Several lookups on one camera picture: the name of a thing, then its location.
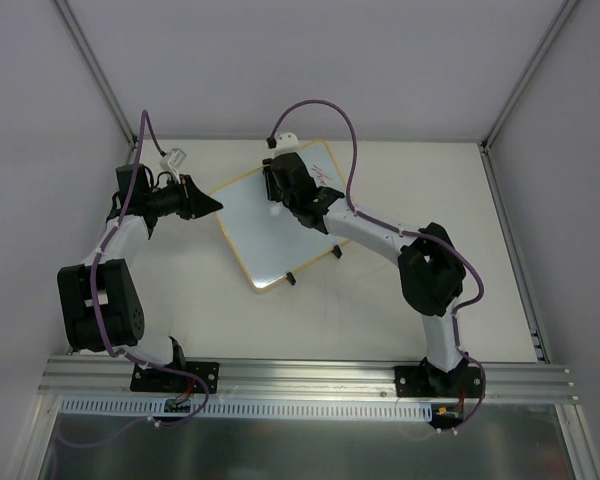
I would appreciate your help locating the aluminium mounting rail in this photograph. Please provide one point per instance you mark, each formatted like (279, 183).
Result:
(513, 383)

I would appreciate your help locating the aluminium frame post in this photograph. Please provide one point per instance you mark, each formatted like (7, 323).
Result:
(82, 44)
(525, 80)

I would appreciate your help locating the white slotted cable duct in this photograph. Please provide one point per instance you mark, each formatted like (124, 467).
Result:
(249, 408)

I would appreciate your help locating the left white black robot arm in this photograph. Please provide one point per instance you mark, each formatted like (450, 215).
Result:
(101, 308)

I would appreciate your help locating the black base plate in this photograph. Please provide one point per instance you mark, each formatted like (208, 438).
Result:
(410, 381)
(157, 381)

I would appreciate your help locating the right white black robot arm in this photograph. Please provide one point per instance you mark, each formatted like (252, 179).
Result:
(431, 277)

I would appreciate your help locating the right black stand foot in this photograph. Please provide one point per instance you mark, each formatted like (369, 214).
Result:
(337, 252)

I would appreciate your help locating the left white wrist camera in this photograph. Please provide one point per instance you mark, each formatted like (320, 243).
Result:
(172, 161)

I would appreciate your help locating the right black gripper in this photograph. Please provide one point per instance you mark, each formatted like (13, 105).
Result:
(271, 181)

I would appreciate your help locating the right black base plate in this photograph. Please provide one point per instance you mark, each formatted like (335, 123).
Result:
(410, 381)

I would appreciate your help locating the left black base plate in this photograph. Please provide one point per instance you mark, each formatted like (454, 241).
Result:
(157, 381)

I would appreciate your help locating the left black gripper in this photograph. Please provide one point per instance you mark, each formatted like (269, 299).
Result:
(185, 197)

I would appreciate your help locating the left aluminium frame post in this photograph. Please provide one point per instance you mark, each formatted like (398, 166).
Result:
(82, 44)

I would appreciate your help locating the gold framed whiteboard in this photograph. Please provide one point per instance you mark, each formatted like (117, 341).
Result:
(266, 239)

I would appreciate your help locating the right aluminium frame post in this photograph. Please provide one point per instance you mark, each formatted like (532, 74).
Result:
(525, 80)

